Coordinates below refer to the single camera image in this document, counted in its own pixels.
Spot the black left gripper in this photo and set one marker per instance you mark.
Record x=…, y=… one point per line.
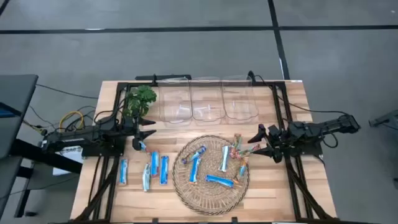
x=130, y=128

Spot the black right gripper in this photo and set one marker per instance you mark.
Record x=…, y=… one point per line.
x=278, y=135

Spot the red green granola bar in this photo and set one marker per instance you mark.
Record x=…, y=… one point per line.
x=237, y=141
x=233, y=153
x=248, y=151

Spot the purple silver granola bar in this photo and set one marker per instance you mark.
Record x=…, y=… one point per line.
x=143, y=146

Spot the blue orange granola bar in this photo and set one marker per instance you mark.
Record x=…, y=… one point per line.
x=243, y=168

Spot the pale blue granola bar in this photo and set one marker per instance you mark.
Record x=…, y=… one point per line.
x=224, y=158

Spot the blue purple granola bar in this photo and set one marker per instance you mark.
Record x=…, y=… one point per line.
x=194, y=154

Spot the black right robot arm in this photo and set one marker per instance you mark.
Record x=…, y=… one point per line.
x=326, y=126

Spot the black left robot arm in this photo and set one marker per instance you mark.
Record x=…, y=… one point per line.
x=77, y=138

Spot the potted green plant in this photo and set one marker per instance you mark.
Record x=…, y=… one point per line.
x=138, y=99

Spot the clear plastic bin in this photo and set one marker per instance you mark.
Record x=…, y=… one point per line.
x=206, y=102
x=174, y=102
x=239, y=102

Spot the round woven straw placemat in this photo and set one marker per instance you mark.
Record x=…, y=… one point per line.
x=211, y=199

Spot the white paper sheet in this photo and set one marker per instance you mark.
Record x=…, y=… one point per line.
x=71, y=151

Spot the black desk leg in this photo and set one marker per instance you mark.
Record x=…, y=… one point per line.
x=46, y=157

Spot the grey floor stand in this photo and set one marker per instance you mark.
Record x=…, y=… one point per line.
x=385, y=119

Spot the grey desk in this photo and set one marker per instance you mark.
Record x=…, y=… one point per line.
x=15, y=102

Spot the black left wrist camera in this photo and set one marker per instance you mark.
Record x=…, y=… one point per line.
x=136, y=145

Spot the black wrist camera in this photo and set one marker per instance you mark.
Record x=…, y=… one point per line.
x=277, y=157
x=136, y=145

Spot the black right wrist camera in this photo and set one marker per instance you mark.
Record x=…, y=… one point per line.
x=277, y=157

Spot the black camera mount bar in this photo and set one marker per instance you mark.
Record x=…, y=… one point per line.
x=164, y=76

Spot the black metal table frame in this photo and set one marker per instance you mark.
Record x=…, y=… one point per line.
x=270, y=84

